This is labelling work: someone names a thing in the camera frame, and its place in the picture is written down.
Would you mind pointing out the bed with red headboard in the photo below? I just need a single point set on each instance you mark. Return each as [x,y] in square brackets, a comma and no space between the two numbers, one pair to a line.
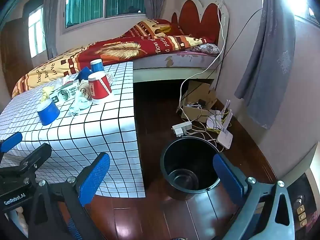
[175,62]

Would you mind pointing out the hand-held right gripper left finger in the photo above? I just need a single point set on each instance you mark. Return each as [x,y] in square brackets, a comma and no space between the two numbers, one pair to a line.
[95,175]

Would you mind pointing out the green white carton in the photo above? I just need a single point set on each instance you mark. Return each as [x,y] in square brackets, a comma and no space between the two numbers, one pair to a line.
[63,93]

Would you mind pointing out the floral pillow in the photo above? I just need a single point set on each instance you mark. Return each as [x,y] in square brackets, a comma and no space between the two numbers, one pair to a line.
[207,48]

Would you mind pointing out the black plastic bin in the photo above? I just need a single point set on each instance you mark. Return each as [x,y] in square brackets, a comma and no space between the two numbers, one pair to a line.
[190,160]

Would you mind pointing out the grey patterned curtain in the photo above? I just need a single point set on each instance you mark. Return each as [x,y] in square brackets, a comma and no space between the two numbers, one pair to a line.
[267,55]

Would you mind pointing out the open cardboard box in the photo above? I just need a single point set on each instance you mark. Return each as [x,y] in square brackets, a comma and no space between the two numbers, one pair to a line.
[200,92]

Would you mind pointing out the blue paper cup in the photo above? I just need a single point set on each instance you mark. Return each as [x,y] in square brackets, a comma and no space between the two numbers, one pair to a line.
[97,66]
[48,113]

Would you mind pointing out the beige cloth wad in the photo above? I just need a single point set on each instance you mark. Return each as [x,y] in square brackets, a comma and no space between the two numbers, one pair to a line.
[85,90]

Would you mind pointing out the clear plastic wrap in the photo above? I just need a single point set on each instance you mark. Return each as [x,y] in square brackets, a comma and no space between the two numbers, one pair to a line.
[80,105]

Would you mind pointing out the clear plastic wrapper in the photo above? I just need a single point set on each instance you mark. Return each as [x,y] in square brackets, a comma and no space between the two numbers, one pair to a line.
[110,76]

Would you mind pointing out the dark door with brass lock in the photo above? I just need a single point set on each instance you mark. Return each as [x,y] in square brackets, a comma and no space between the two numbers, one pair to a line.
[301,211]

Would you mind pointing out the red paper cup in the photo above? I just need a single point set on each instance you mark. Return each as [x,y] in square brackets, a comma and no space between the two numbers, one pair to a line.
[100,87]

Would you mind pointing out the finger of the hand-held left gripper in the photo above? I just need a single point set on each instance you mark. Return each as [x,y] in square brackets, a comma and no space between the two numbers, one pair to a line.
[11,141]
[40,155]

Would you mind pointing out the large sliding window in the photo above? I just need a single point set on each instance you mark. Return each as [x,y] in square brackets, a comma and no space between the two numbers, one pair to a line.
[105,2]

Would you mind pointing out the blue cloth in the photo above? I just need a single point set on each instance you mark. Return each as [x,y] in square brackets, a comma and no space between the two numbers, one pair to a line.
[83,72]

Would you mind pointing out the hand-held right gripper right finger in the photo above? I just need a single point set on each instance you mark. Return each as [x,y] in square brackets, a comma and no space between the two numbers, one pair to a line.
[227,177]

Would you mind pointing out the white power strip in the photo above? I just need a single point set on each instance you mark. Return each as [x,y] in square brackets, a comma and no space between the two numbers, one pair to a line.
[181,128]

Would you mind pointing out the blue knitted slipper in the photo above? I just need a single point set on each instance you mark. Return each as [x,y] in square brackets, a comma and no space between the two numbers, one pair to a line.
[74,227]

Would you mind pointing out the yellow wrapper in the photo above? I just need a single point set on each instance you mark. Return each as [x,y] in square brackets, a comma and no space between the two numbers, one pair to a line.
[47,92]

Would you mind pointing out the brown wooden door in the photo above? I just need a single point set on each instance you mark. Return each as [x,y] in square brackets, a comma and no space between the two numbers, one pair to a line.
[15,60]

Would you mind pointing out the white router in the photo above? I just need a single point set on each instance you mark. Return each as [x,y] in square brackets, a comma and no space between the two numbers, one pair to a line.
[225,138]

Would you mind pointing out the person's left hand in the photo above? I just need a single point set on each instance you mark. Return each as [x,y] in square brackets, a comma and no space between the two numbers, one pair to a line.
[18,220]

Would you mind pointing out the small window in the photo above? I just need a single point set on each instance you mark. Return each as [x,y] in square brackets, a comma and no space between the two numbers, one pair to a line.
[37,32]

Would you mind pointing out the white checkered tablecloth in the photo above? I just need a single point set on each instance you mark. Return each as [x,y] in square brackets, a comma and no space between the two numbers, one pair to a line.
[100,130]

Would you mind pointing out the red yellow printed blanket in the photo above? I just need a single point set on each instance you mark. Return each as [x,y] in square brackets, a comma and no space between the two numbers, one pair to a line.
[120,47]

